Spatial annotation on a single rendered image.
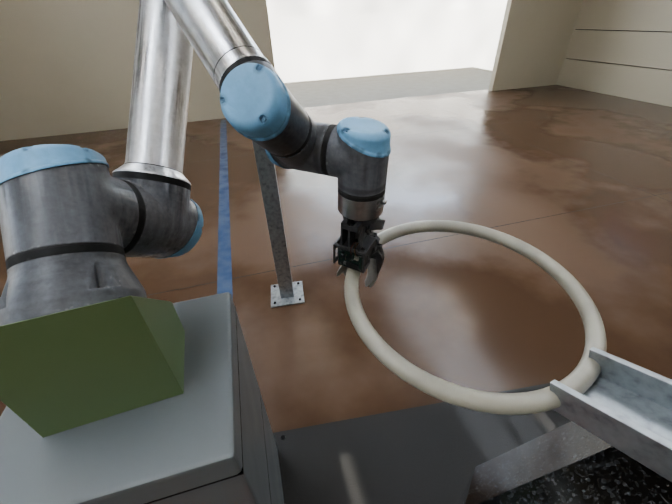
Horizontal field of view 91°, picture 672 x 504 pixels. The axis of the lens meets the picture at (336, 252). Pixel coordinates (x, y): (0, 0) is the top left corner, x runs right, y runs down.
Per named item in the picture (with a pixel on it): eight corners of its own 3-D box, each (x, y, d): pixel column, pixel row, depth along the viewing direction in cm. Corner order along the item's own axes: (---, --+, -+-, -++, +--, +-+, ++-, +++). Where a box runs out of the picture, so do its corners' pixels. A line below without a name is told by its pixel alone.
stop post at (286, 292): (302, 281, 214) (279, 101, 151) (304, 303, 198) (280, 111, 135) (271, 285, 212) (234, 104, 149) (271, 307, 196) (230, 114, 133)
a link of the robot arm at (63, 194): (-22, 269, 49) (-37, 159, 51) (93, 269, 65) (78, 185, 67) (50, 238, 45) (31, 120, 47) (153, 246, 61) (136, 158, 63)
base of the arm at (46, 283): (-46, 336, 41) (-56, 260, 42) (45, 331, 59) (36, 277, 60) (124, 297, 46) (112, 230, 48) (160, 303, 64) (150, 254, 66)
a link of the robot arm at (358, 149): (345, 110, 60) (399, 117, 57) (344, 174, 68) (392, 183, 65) (324, 127, 53) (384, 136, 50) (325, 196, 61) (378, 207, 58)
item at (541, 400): (653, 329, 62) (663, 319, 61) (477, 492, 42) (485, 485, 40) (455, 208, 94) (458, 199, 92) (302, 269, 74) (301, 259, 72)
